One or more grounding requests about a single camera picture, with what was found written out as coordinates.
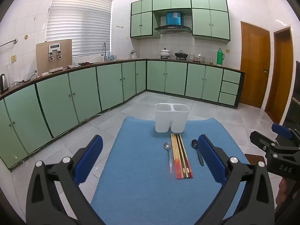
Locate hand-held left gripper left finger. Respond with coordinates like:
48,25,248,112
26,135,104,225

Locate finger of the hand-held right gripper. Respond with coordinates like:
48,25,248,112
271,122,300,146
250,131,282,154

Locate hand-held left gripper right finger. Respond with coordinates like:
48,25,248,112
197,134,276,225

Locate black plastic spoon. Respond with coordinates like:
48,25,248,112
191,139,204,166

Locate tan wooden chopstick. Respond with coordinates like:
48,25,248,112
175,134,186,179

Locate silver metal spoon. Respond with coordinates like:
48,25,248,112
163,142,173,173

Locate white plastic utensil holder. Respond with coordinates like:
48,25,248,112
155,103,189,133

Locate person's right hand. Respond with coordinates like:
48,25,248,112
276,178,292,205

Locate plain wooden door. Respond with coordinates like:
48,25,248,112
264,27,294,125

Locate blue felt mat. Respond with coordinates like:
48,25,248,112
90,117,249,225

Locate long green base cabinets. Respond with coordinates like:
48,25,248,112
0,60,147,169

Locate green drawer unit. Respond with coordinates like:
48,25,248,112
218,68,242,107

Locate wooden door with knob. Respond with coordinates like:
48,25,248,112
239,21,272,109

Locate short green base cabinets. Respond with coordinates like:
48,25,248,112
146,60,224,102

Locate green thermos flask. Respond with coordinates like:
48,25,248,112
216,48,225,66

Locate brown board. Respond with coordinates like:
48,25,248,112
36,39,73,76

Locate white clip device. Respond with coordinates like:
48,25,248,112
48,44,63,61

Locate chrome sink faucet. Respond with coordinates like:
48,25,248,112
101,42,108,62

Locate clear plastic pitcher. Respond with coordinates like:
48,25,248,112
6,63,17,87

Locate steel electric kettle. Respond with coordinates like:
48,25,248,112
0,73,8,93

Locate white window blind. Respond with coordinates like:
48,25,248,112
46,0,113,57

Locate range hood with blue chimney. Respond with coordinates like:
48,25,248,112
154,11,193,34

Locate white floor cable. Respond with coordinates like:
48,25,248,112
95,108,112,116

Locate metal wall grab rail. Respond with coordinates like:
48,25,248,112
0,39,18,48

